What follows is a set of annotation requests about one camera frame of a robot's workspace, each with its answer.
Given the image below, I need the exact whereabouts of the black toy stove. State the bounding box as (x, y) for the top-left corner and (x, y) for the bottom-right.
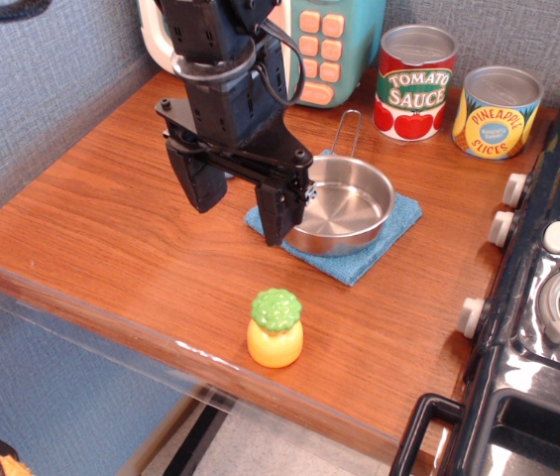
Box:
(391, 107), (560, 475)

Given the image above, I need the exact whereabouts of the pineapple slices can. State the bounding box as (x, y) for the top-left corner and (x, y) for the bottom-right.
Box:
(452, 65), (544, 161)

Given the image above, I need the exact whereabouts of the teal toy microwave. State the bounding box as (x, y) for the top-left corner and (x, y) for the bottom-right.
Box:
(137, 0), (386, 108)

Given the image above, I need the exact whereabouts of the tomato sauce can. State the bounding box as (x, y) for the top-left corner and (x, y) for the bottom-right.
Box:
(373, 24), (458, 142)

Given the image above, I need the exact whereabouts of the yellow green toy pineapple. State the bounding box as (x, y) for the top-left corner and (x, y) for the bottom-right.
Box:
(247, 289), (304, 369)

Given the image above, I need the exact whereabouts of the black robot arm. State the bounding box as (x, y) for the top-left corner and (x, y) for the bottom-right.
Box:
(156, 1), (314, 246)

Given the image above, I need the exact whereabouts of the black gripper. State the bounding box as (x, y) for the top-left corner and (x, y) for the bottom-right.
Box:
(157, 38), (315, 247)

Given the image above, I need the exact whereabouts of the stainless steel pan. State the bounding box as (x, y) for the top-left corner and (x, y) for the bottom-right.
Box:
(280, 108), (397, 258)

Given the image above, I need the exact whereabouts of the blue folded cloth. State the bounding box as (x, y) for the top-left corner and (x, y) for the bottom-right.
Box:
(244, 149), (423, 288)

